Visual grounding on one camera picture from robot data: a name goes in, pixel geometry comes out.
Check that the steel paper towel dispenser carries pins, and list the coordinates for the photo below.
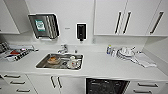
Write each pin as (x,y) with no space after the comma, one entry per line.
(43,26)

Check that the white mug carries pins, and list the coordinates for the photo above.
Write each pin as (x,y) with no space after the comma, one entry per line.
(73,62)

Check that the blue dish soap bottle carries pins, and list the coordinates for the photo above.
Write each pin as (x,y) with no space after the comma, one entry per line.
(108,49)

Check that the stack of plates and cutlery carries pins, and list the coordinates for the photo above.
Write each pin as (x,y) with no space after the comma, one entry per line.
(126,53)

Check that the chrome faucet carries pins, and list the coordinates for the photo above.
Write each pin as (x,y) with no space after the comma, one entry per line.
(62,49)

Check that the stainless steel dishwasher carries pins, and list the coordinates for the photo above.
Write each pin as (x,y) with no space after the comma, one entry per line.
(106,86)

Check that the small chrome sink knob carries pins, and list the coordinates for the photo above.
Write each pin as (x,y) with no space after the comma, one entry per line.
(75,51)

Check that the white two-door sink cabinet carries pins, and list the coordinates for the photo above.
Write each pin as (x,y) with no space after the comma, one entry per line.
(66,86)

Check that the orange food container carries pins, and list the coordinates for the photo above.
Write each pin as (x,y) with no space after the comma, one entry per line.
(52,60)

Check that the white three-drawer unit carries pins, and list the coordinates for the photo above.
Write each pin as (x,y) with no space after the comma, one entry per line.
(16,85)

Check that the small wall label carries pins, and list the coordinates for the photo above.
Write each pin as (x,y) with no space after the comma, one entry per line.
(67,28)

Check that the small white bottle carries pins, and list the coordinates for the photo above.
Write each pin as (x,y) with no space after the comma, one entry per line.
(113,52)

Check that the stainless steel sink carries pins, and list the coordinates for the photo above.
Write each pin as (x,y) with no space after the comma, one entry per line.
(41,65)

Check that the black soap dispenser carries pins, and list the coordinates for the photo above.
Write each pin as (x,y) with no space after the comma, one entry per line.
(81,31)

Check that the narrow white drawer unit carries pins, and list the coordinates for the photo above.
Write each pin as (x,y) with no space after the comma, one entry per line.
(148,88)

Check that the white plate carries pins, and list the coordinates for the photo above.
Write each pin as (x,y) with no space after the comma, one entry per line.
(69,66)

